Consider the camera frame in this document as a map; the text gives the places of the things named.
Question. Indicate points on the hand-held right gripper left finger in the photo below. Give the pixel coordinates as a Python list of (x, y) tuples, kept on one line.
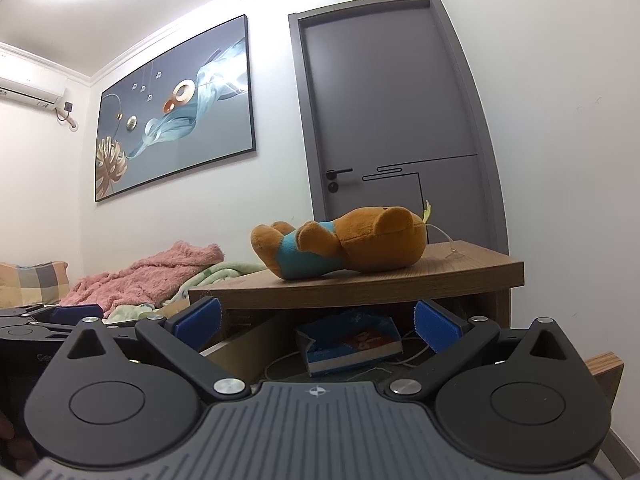
[(197, 324)]

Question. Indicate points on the pink fluffy blanket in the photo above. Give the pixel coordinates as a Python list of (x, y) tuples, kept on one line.
[(145, 275)]

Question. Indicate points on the white air conditioner pipe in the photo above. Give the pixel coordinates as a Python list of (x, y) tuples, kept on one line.
[(70, 121)]

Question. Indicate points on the person's left hand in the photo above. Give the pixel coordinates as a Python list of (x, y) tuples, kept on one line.
[(11, 449)]

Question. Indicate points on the wooden nightstand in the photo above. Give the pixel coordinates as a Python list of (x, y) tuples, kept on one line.
[(450, 275)]

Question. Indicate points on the white air conditioner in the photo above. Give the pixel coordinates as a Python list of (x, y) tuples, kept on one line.
[(25, 91)]

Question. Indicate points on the light green blanket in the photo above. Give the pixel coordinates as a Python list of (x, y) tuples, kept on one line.
[(225, 270)]

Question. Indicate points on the black wall plug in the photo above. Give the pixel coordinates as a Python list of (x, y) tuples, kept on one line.
[(68, 107)]

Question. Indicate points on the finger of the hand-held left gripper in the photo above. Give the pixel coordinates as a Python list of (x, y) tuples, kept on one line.
[(75, 313)]

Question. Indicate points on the brown plush bear toy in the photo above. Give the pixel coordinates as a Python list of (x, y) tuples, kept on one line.
[(370, 245)]

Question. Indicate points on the blue cardboard box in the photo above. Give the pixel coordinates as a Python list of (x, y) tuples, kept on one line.
[(350, 345)]

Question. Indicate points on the framed wall picture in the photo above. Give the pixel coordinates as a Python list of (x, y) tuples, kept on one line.
[(175, 110)]

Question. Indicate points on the plaid pillow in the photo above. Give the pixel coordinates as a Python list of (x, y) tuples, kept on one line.
[(35, 282)]

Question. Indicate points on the wooden drawer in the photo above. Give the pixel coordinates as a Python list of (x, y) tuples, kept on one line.
[(240, 350)]

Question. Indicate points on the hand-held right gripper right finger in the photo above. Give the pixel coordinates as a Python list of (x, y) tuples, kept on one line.
[(436, 329)]

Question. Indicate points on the grey door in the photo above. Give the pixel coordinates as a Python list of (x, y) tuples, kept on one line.
[(380, 110)]

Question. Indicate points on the black door lock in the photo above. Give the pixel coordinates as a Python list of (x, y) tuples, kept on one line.
[(333, 188)]

